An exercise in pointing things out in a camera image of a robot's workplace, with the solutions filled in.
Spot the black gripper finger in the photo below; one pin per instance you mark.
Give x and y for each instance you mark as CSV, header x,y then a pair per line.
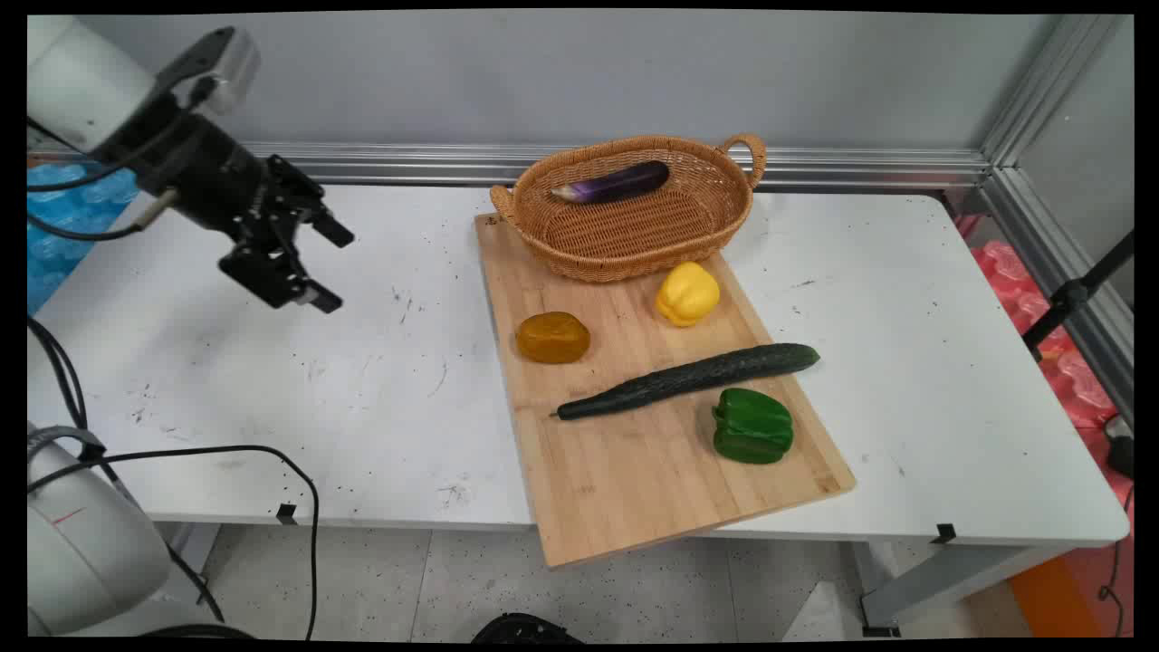
x,y
303,195
272,272

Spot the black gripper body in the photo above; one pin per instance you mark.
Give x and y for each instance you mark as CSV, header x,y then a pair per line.
x,y
213,186

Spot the orange brown potato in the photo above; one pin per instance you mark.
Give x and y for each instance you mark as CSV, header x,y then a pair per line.
x,y
552,337

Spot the blue foam mat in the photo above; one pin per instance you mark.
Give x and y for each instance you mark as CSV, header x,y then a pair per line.
x,y
68,217

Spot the black table edge clip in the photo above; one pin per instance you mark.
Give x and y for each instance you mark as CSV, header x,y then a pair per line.
x,y
943,532
286,513

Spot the purple eggplant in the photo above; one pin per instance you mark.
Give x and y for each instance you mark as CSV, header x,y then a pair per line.
x,y
620,182

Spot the woven wicker basket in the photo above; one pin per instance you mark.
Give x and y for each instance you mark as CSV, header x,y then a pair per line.
x,y
634,231

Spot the yellow bell pepper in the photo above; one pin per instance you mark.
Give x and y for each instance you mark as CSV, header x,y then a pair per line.
x,y
687,292

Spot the bamboo cutting board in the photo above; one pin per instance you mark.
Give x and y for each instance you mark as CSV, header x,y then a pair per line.
x,y
634,453

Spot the long dark green cucumber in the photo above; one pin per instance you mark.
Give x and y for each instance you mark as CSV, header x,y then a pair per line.
x,y
688,378

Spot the black round floor object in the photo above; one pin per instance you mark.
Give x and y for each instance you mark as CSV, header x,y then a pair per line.
x,y
525,628

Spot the green bell pepper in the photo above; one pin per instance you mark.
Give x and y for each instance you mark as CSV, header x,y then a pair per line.
x,y
751,426

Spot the red foam mat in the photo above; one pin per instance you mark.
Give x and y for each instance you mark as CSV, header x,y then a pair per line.
x,y
1041,317

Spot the black tripod stand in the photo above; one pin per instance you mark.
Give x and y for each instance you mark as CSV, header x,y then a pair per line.
x,y
1068,299

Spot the orange floor panel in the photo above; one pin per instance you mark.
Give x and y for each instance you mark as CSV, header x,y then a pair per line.
x,y
1055,602

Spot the small black device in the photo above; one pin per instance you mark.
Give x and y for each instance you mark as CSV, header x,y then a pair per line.
x,y
1121,448

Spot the horizontal aluminium frame rail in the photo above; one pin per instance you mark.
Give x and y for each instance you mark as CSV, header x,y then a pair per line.
x,y
407,163

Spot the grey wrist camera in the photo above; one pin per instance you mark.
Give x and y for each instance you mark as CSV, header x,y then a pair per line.
x,y
231,68

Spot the upright aluminium frame post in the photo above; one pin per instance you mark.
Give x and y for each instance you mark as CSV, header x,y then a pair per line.
x,y
1041,91

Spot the grey table leg frame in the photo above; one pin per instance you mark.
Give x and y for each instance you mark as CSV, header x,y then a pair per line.
x,y
951,580

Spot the sloping aluminium frame rail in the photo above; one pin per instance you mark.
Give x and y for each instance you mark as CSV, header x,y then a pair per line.
x,y
1059,263

